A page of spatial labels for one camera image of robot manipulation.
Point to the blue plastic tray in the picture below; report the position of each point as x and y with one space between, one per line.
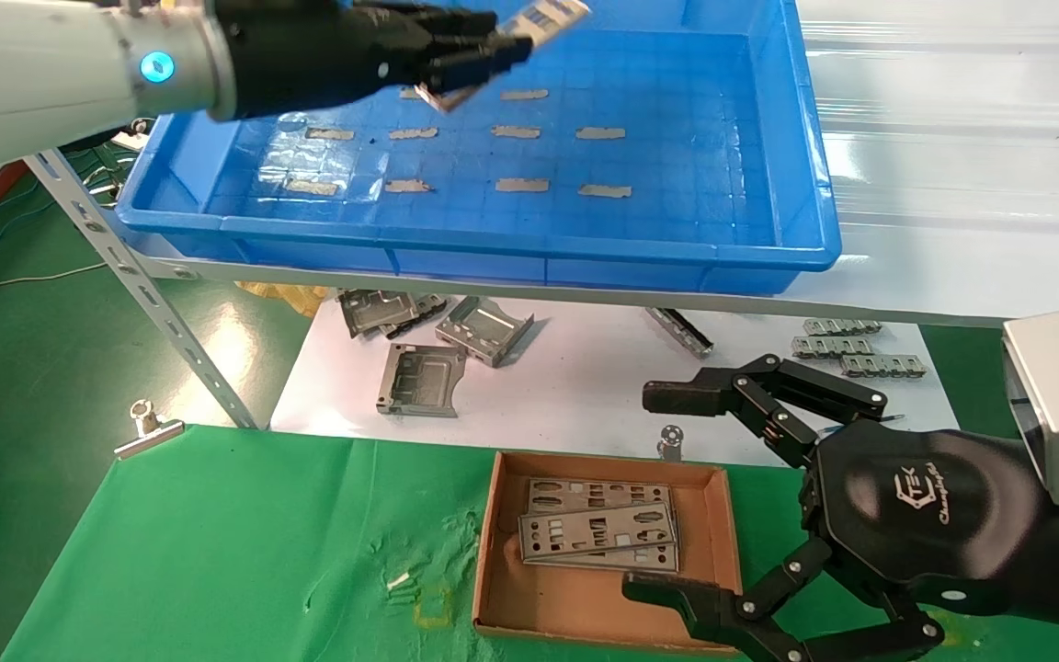
695 230

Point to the small silver binder clip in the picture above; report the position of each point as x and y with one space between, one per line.
670 443

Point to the grey metal bracket frame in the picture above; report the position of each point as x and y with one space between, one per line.
422 379

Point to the white paper sheet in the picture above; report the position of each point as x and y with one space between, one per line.
575 395

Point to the silver metal IO shield plate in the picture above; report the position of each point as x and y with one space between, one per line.
550 16
649 561
585 492
598 533

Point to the large silver binder clip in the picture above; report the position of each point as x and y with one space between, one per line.
151 434

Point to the small white tape scrap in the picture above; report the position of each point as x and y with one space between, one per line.
398 580

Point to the yellow plastic bag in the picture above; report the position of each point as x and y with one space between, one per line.
286 296

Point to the green cloth mat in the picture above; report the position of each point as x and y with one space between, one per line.
263 533

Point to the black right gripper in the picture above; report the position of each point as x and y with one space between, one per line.
925 506

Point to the grey folded metal cage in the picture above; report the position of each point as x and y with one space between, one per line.
483 329

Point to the brown cardboard box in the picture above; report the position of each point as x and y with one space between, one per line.
585 607

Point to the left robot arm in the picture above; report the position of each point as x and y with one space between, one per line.
42 74

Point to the white power strip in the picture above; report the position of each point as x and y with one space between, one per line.
131 141

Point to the grey perforated steel post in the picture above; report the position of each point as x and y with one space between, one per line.
143 285

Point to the grey metal bracket part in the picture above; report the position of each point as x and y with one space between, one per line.
430 305
373 311

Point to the grey tape strip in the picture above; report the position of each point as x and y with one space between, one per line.
409 186
414 133
410 93
522 185
605 190
526 94
601 133
330 133
312 187
517 131

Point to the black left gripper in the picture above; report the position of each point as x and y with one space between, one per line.
309 55

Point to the long grey metal strip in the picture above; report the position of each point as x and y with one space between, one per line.
679 332

